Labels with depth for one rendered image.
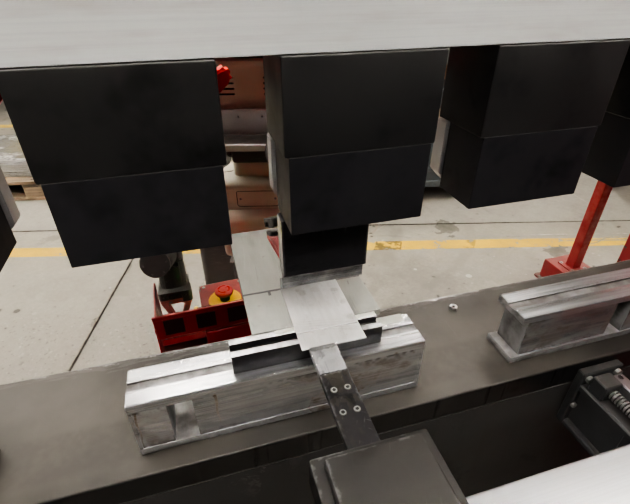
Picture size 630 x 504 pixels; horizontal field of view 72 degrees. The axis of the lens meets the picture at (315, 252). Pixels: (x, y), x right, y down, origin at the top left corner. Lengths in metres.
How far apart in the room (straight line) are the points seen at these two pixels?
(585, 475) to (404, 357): 0.24
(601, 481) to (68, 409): 0.65
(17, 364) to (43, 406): 1.51
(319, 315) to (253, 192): 0.72
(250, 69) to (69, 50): 0.81
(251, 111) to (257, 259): 0.53
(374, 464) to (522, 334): 0.40
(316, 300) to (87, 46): 0.41
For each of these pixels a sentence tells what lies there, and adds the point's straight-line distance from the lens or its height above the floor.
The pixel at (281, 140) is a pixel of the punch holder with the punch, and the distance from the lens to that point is 0.40.
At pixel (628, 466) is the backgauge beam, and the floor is 0.98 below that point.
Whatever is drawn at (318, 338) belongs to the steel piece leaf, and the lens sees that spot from 0.56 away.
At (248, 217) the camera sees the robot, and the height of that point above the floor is 0.80.
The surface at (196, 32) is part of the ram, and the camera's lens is 0.36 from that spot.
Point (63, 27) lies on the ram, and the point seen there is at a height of 1.36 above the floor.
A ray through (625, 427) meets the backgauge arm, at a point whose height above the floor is 0.84.
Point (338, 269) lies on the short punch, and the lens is 0.52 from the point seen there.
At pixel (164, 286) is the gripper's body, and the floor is 0.84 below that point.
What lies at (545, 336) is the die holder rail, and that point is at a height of 0.91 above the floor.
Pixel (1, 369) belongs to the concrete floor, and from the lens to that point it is 2.28.
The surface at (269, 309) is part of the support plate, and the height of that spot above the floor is 1.00.
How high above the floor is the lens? 1.40
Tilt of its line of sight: 33 degrees down
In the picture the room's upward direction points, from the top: straight up
